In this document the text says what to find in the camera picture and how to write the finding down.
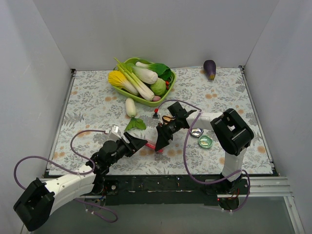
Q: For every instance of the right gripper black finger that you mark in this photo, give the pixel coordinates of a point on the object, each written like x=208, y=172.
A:
x=163, y=134
x=162, y=141

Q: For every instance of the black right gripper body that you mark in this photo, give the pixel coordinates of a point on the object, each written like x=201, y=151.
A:
x=167, y=130

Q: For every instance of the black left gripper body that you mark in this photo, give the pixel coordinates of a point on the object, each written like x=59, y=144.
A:
x=129, y=146

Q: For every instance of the amber pill bottle gold cap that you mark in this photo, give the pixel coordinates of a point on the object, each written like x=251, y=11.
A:
x=167, y=119

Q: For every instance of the red rectangular pill box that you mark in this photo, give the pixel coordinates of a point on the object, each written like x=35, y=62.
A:
x=151, y=144

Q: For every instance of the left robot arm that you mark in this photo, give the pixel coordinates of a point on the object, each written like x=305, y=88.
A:
x=41, y=198

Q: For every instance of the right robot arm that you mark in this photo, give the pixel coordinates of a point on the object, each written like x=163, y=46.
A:
x=232, y=132

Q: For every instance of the green plastic vegetable basket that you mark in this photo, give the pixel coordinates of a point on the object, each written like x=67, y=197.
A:
x=139, y=98

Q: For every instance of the pink toy onion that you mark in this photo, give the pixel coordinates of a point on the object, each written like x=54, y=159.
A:
x=156, y=98

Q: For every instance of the white toy radish with leaves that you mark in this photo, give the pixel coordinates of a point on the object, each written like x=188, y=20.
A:
x=132, y=112

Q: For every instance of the green round pill case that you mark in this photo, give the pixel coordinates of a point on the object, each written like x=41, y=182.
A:
x=205, y=142

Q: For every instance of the green toy cabbage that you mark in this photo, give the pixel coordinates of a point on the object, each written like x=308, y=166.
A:
x=159, y=87

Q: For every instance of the white toy celery stalk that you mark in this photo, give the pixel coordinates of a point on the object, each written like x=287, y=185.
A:
x=143, y=89

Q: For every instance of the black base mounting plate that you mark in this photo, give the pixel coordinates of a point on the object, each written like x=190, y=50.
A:
x=161, y=189

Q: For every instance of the floral patterned table mat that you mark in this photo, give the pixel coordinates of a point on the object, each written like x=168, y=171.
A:
x=94, y=105

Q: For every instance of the green toy bok choy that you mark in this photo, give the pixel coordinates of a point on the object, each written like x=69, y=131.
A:
x=162, y=70

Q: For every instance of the yellow toy napa cabbage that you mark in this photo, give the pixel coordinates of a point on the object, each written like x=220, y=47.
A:
x=118, y=79

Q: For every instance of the purple toy eggplant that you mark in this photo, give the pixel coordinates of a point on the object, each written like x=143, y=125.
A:
x=209, y=67

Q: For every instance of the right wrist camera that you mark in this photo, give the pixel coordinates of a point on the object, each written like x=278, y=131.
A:
x=156, y=114

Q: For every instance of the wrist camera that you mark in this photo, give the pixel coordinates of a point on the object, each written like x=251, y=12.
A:
x=156, y=114
x=113, y=133

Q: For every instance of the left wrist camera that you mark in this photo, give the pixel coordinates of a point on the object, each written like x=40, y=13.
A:
x=113, y=133

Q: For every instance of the aluminium frame rail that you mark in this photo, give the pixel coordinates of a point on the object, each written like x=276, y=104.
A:
x=269, y=209

